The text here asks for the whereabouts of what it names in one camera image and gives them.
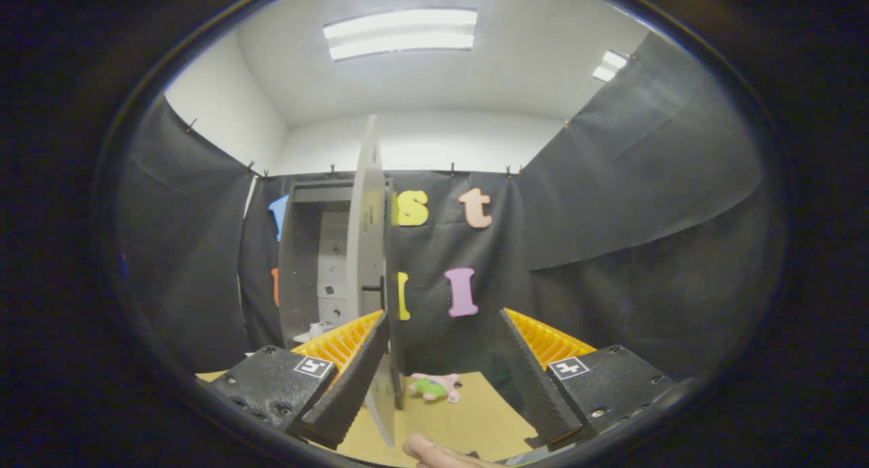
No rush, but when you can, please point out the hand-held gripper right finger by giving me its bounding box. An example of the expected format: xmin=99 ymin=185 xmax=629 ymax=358
xmin=499 ymin=307 xmax=680 ymax=448

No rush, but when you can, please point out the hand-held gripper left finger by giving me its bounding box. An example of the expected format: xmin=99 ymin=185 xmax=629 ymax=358
xmin=197 ymin=310 xmax=393 ymax=450

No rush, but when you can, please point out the grey shoe cabinet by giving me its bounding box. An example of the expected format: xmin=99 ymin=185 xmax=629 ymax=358
xmin=277 ymin=178 xmax=394 ymax=350

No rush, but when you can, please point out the grey shoe cabinet door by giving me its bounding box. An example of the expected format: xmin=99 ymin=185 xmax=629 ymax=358
xmin=346 ymin=115 xmax=408 ymax=448

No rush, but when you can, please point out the green pink plush toy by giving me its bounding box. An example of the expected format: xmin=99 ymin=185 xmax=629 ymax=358
xmin=407 ymin=373 xmax=462 ymax=404

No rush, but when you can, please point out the black backdrop cloth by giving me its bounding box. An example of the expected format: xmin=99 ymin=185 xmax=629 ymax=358
xmin=115 ymin=30 xmax=775 ymax=387

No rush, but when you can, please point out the small ceiling light panel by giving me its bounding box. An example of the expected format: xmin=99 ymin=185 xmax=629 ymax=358
xmin=592 ymin=49 xmax=630 ymax=84

